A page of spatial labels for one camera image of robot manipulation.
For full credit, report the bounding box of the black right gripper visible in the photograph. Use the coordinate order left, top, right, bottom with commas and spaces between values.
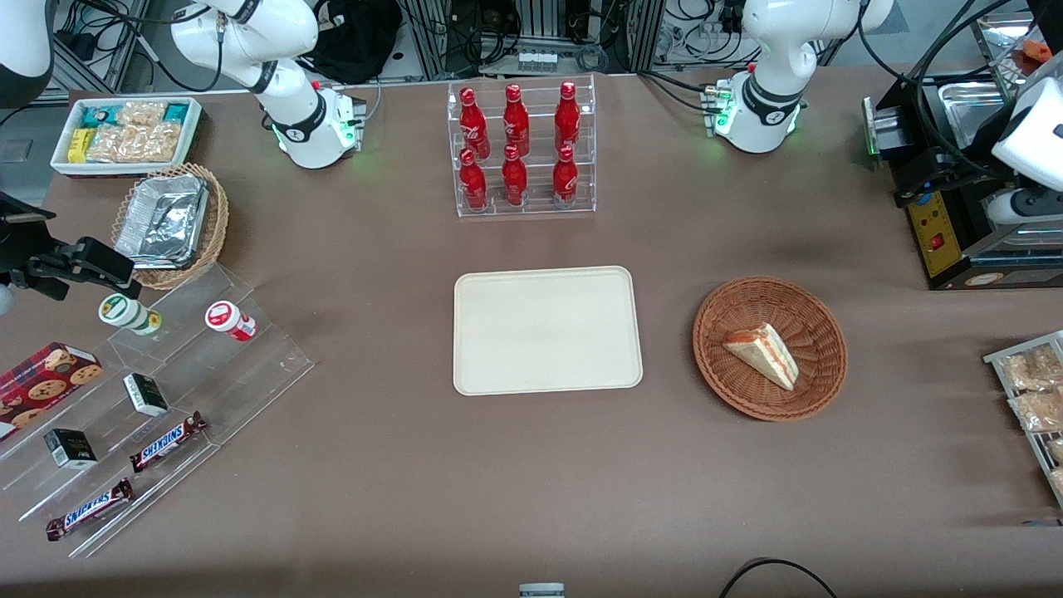
0, 193, 139, 302

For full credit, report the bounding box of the triangular sandwich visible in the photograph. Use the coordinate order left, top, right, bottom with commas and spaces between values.
721, 322, 801, 392

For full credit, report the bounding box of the small wicker basket with foil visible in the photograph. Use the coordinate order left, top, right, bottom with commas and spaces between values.
110, 163, 230, 291

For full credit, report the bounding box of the cream plastic tray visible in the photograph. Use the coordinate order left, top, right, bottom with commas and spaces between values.
453, 265, 644, 397

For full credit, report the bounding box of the round brown wicker basket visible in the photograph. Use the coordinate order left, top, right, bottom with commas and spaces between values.
692, 276, 849, 423

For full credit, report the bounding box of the shiny metal tray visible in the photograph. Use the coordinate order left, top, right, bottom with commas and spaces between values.
970, 10, 1063, 86

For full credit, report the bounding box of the tray of packaged snacks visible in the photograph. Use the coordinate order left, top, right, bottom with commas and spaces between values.
983, 330, 1063, 509

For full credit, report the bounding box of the green cap drink bottle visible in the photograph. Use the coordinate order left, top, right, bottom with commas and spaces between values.
98, 293, 164, 337

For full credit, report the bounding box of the stack of foil trays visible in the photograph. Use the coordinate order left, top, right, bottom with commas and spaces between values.
114, 173, 211, 272

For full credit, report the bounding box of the white rectangular snack bin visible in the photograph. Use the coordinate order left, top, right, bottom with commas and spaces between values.
50, 96, 205, 180

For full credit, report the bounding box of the red cookie box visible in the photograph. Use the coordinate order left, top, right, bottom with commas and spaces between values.
0, 341, 104, 442

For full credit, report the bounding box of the clear cracker bag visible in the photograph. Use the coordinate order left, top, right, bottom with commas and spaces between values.
133, 123, 183, 164
86, 125, 139, 164
115, 100, 168, 128

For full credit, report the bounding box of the small black box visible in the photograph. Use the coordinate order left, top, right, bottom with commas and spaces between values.
123, 373, 170, 418
43, 429, 99, 471

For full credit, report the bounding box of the clear acrylic stepped shelf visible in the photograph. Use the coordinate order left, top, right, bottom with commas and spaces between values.
0, 264, 316, 560

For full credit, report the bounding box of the Snickers bar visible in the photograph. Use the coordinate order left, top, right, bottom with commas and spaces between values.
46, 478, 135, 542
130, 411, 208, 474

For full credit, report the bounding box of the black bag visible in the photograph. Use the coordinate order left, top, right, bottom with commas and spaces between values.
302, 0, 404, 85

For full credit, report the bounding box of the red cola bottle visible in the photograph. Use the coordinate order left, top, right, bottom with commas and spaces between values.
501, 144, 530, 208
551, 145, 580, 209
458, 148, 490, 212
554, 81, 582, 154
502, 83, 532, 159
459, 87, 492, 160

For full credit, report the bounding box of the clear acrylic bottle rack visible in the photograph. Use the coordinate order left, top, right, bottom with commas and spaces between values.
447, 74, 598, 219

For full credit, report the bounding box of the black machine with yellow panel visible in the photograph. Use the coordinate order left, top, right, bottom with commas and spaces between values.
862, 75, 1063, 292

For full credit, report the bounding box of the aluminium frame with cables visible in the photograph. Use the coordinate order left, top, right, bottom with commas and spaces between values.
397, 0, 669, 77

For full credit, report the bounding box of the black loop cable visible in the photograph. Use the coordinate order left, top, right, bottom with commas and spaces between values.
718, 557, 840, 598

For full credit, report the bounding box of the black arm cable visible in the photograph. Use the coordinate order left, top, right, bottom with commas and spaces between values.
855, 0, 1027, 180

